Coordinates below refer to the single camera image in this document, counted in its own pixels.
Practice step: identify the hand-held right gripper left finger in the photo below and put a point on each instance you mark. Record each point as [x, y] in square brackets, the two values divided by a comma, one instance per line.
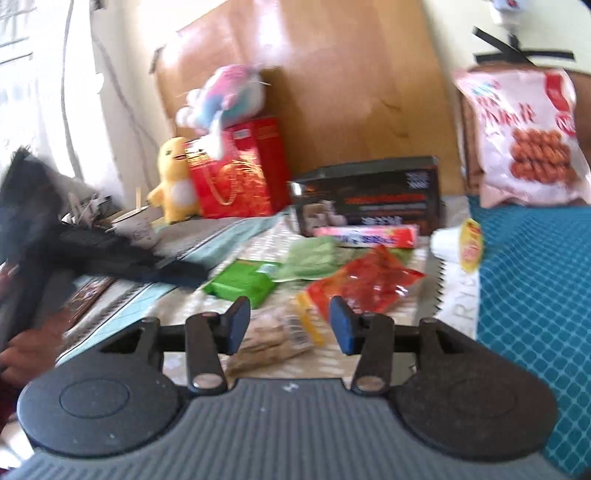
[241, 323]

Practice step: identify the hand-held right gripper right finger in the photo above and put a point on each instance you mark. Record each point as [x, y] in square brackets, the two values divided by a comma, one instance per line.
[341, 327]

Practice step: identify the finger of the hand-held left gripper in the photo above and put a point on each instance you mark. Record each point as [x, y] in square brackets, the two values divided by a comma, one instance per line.
[182, 273]

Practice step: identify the clear brown biscuit packet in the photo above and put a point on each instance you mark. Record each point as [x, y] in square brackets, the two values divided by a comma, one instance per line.
[272, 332]

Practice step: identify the bright green snack packet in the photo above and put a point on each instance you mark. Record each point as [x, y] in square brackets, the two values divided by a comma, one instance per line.
[240, 282]

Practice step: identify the red snack packet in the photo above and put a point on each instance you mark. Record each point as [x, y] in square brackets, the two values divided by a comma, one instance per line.
[369, 281]

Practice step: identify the pink candy stick pack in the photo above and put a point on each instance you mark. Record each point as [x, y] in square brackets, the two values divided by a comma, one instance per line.
[369, 236]

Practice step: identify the white jelly cup yellow lid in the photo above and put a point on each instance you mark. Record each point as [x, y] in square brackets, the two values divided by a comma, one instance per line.
[448, 242]

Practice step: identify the person's left hand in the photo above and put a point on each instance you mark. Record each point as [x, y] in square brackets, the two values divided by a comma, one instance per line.
[27, 355]

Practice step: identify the beige dash-patterned cloth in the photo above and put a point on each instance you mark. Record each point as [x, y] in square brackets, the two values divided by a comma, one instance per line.
[194, 307]

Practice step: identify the grey teal striped blanket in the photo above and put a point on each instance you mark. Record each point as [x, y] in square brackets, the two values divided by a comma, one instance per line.
[217, 240]

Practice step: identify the white enamel mug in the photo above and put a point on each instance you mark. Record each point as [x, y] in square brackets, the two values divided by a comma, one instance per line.
[138, 230]

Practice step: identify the light green leaf-print packet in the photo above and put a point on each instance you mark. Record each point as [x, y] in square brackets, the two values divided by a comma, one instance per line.
[309, 258]

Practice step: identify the pale stick in mug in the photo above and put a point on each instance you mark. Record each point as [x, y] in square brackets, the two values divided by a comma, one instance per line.
[138, 199]

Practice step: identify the yellow duck plush toy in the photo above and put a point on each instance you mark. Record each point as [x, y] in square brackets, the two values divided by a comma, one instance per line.
[175, 184]

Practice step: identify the red gift bag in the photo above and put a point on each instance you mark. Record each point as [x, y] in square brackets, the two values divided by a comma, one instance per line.
[249, 177]

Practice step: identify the black printed cardboard box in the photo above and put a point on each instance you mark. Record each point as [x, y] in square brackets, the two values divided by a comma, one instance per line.
[369, 194]

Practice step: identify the white curtain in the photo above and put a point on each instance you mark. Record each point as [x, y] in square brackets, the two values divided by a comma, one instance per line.
[41, 69]

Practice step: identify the pink blue plush fish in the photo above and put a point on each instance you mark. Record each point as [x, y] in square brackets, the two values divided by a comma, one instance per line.
[231, 97]

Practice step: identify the teal diamond-patterned blanket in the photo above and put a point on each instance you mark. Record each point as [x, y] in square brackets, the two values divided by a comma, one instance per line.
[531, 300]

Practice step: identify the brown cushion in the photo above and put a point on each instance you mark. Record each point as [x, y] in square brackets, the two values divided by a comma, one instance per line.
[471, 152]

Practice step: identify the wooden headboard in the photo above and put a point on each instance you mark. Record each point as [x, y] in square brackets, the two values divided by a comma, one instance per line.
[346, 92]

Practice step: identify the large pink snack bag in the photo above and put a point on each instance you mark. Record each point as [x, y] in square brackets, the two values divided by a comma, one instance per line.
[508, 138]

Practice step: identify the black tape strips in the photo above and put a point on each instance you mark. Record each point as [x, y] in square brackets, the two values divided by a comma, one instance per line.
[521, 53]

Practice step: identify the white power strip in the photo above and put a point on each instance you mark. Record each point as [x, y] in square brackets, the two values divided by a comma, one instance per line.
[508, 11]

